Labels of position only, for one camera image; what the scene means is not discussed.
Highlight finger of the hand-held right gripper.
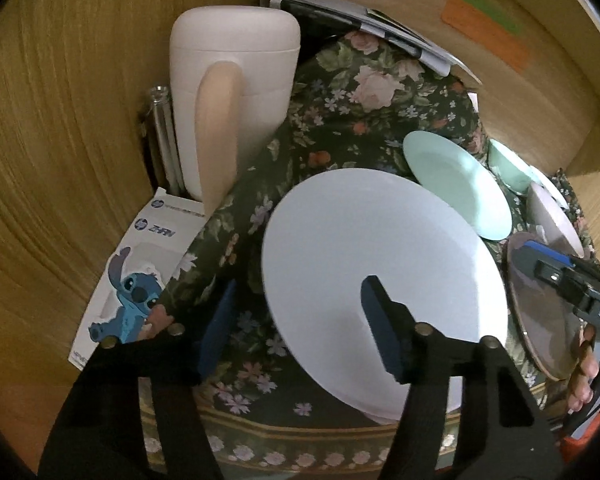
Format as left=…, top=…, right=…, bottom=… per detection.
left=522, top=240, right=573, bottom=267
left=510, top=247, right=593, bottom=311

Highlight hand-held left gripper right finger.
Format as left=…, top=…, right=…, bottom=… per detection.
left=361, top=276, right=566, bottom=480

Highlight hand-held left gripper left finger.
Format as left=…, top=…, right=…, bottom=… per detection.
left=37, top=277, right=238, bottom=480

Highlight brown glass plate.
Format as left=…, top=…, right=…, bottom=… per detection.
left=505, top=232, right=588, bottom=381

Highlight large white plate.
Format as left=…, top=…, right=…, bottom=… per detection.
left=261, top=167, right=510, bottom=423

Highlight mint green bowl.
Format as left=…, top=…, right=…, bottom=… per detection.
left=487, top=138, right=538, bottom=197

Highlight person's right hand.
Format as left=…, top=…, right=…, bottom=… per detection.
left=566, top=325, right=600, bottom=413

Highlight cartoon print white box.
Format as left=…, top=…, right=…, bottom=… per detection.
left=72, top=187, right=211, bottom=371

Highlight mint green plate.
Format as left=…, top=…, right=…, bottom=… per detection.
left=402, top=130, right=513, bottom=241

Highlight dark floral tablecloth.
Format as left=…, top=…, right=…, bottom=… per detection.
left=137, top=30, right=600, bottom=473

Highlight orange sticky note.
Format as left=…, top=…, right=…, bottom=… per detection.
left=441, top=0, right=531, bottom=73

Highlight green sticky note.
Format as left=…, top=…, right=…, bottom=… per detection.
left=457, top=0, right=523, bottom=36

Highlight white jug with wooden handle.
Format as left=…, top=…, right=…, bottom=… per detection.
left=169, top=5, right=302, bottom=216

